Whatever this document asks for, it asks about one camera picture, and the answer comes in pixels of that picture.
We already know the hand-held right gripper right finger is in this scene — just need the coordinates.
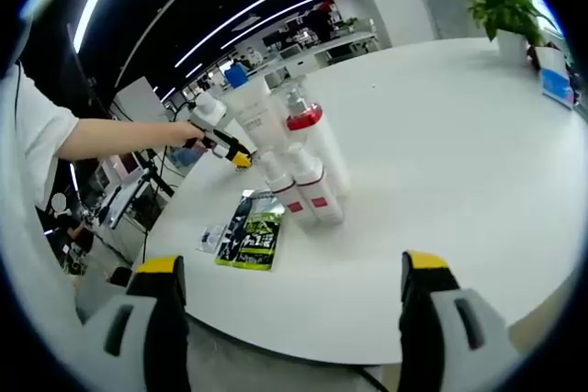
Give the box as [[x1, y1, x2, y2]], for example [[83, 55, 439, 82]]
[[397, 249, 511, 392]]

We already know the blue storage bin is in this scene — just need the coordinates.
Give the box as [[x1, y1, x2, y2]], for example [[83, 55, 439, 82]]
[[224, 64, 251, 90]]

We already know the person's left hand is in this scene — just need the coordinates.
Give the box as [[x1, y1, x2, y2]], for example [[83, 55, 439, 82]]
[[172, 119, 208, 151]]

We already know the white skincare tube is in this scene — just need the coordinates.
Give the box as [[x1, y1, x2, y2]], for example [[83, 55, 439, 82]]
[[220, 77, 287, 160]]

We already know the green black packet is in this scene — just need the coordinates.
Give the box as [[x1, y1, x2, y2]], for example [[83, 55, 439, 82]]
[[214, 189, 287, 272]]

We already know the tall white skincare pump bottle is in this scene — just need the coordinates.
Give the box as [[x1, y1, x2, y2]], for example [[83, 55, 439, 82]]
[[270, 77, 353, 196]]

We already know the green plant in white pot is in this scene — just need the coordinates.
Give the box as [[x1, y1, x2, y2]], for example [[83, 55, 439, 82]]
[[463, 0, 548, 67]]

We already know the black tripod stand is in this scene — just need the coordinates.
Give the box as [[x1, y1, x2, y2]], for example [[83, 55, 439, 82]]
[[132, 148, 176, 198]]

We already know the blue white box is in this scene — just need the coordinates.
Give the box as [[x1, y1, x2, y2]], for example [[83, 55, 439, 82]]
[[536, 45, 578, 109]]

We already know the person in white shirt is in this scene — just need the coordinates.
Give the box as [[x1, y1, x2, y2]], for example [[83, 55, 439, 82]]
[[0, 61, 82, 319]]

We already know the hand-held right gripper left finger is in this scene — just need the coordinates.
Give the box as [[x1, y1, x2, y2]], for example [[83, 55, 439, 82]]
[[85, 253, 192, 392]]

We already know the clear plastic sachet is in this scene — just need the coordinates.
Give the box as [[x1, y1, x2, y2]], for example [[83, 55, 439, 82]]
[[198, 224, 228, 253]]

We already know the white background counter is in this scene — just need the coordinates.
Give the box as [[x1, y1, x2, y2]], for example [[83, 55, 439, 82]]
[[266, 31, 382, 77]]

